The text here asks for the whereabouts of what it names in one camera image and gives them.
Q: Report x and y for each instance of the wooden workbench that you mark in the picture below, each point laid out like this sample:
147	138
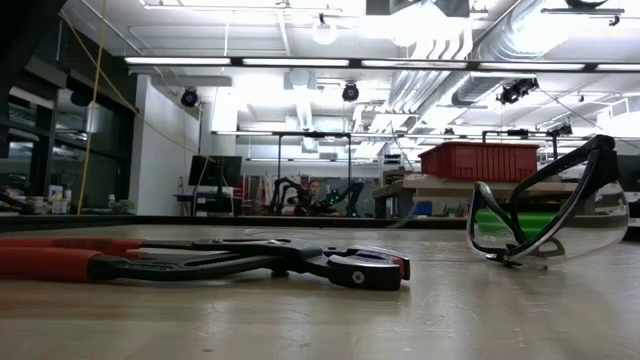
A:
435	186

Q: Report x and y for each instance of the black computer monitor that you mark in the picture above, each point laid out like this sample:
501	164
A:
215	171

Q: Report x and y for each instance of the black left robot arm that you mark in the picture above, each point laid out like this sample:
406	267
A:
15	30

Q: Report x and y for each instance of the black ceiling camera cluster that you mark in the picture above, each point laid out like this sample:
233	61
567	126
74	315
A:
515	91

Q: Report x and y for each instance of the blue box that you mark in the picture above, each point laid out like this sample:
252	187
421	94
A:
422	209

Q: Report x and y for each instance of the white container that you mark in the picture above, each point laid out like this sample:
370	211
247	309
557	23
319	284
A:
55	197
67	200

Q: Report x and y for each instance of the clear safety glasses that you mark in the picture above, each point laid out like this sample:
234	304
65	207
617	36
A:
600	165

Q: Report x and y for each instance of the person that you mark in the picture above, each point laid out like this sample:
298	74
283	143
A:
312	197

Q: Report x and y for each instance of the LED light bar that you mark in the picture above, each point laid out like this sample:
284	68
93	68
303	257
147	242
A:
295	62

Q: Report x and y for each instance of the black background rig frame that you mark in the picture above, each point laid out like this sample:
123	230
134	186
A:
310	134

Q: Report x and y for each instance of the green plastic bin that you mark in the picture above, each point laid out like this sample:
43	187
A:
539	220

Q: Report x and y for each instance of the black background robot arm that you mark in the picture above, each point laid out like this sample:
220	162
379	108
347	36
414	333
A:
352	192
276	192

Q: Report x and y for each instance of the black table frame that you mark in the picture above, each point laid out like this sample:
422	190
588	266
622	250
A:
350	221

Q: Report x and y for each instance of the red storage bin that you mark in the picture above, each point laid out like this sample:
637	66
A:
475	162

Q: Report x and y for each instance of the black round track light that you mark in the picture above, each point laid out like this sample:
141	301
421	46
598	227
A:
189	98
350	93

